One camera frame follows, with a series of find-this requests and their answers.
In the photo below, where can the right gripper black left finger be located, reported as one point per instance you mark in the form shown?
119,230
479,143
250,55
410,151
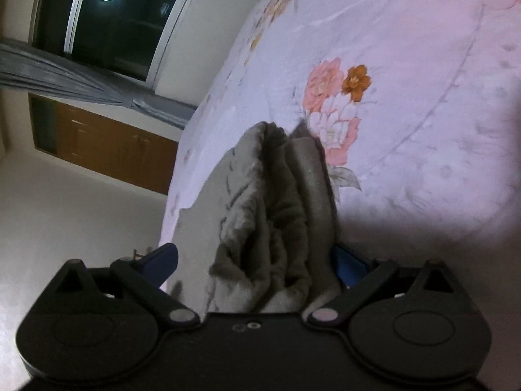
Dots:
141,279

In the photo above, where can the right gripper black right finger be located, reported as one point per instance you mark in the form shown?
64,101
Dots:
360,279

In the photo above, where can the grey pants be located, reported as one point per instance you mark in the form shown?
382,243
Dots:
259,234

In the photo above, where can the brown wooden door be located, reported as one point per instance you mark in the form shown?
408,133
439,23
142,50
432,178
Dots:
103,145

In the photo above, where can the pink floral bed sheet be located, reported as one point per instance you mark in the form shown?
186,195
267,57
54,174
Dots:
417,105

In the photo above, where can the left grey curtain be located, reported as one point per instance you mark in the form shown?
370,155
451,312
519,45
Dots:
24,67

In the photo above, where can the aluminium sliding window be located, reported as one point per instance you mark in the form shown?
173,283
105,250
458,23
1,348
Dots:
126,37

